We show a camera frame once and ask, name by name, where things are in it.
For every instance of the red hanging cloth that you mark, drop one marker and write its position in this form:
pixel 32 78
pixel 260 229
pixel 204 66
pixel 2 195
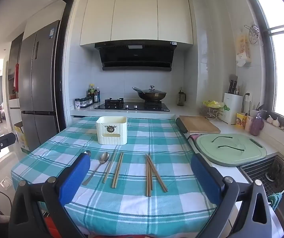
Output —
pixel 16 78

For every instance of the metal spoon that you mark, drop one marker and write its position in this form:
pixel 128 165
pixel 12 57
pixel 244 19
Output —
pixel 88 153
pixel 104 158

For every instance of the window frame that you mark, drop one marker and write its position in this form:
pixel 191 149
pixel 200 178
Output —
pixel 263 17

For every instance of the spice jar white label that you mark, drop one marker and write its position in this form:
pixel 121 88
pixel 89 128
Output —
pixel 77 104

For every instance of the purple soap dispenser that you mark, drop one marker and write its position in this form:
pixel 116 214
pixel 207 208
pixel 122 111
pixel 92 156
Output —
pixel 257 126

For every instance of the dark wok with lid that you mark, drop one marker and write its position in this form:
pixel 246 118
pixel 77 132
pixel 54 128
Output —
pixel 154 95

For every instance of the green plastic cutting board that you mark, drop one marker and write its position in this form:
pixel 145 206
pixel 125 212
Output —
pixel 231 151

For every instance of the black range hood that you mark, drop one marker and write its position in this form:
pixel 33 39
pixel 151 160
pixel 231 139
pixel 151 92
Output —
pixel 135 54

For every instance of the glass spice jar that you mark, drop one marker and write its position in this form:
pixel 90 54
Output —
pixel 89 101
pixel 83 102

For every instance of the teal hanging cloth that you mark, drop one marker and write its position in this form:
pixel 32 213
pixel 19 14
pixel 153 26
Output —
pixel 275 199

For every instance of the garlic bulb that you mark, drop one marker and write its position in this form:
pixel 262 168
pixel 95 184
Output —
pixel 270 120
pixel 276 122

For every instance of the steel sink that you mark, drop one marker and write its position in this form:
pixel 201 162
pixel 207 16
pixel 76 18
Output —
pixel 278 168

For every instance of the hanging printed bag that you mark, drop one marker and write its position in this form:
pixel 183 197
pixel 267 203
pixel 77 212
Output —
pixel 242 49

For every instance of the dark door frame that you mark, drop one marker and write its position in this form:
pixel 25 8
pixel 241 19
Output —
pixel 61 79

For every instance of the oil bottle yellow cap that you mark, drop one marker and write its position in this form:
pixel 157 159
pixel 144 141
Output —
pixel 91 90

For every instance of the dark sauce bottle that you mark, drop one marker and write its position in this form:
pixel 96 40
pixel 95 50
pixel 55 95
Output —
pixel 98 94
pixel 95 96

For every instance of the black burner grate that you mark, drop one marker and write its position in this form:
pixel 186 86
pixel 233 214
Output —
pixel 114 102
pixel 153 104

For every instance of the wooden cutting board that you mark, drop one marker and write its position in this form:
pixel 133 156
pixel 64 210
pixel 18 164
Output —
pixel 200 125

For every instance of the cream utensil holder box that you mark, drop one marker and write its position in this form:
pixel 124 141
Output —
pixel 112 138

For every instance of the white knife block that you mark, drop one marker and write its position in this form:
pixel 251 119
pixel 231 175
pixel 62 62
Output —
pixel 232 109

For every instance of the grey refrigerator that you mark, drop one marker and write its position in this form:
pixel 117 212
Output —
pixel 40 79

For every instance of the dark glass kettle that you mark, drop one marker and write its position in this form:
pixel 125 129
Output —
pixel 181 98

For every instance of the pink cup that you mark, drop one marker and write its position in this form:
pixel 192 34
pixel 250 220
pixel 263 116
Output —
pixel 248 124

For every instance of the yellow cardboard box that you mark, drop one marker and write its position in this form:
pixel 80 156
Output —
pixel 21 136

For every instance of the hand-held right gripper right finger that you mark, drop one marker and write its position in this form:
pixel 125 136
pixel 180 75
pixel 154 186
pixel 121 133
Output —
pixel 205 178

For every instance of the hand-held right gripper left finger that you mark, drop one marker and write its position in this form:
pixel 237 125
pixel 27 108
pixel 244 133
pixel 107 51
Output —
pixel 75 178

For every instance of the yellow packet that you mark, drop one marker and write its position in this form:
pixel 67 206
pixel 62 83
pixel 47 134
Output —
pixel 240 121

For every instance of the white wall cabinet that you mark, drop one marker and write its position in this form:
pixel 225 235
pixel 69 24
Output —
pixel 134 17

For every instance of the pink cloth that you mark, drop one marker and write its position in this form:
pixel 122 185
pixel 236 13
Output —
pixel 193 138

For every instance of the teal plaid tablecloth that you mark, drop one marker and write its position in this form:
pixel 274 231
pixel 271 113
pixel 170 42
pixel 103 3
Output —
pixel 132 215

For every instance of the wall socket with plug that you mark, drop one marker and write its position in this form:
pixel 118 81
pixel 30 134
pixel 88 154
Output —
pixel 247 95

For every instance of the black glass cooktop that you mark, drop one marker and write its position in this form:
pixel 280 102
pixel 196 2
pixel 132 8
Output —
pixel 142 107

